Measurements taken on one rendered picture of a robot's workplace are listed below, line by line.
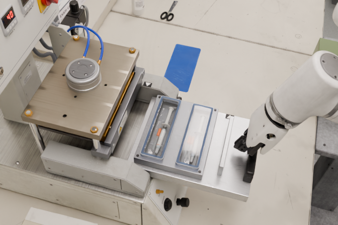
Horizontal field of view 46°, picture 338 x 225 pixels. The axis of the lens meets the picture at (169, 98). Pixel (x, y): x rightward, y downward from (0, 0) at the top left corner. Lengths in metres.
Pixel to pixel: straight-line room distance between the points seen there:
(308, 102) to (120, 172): 0.43
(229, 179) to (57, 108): 0.42
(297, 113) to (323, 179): 1.11
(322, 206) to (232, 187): 1.18
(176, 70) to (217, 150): 0.53
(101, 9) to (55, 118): 0.83
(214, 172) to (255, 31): 0.83
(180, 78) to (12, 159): 0.65
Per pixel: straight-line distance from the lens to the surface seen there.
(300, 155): 1.31
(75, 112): 0.88
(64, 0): 1.59
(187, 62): 1.48
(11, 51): 0.89
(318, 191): 1.97
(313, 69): 0.73
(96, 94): 0.91
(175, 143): 0.96
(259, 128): 0.85
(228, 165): 0.97
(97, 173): 0.92
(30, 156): 1.06
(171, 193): 1.08
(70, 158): 0.95
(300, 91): 0.76
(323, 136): 1.38
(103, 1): 1.68
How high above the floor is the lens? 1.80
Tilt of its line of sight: 51 degrees down
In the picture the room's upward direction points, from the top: 3 degrees clockwise
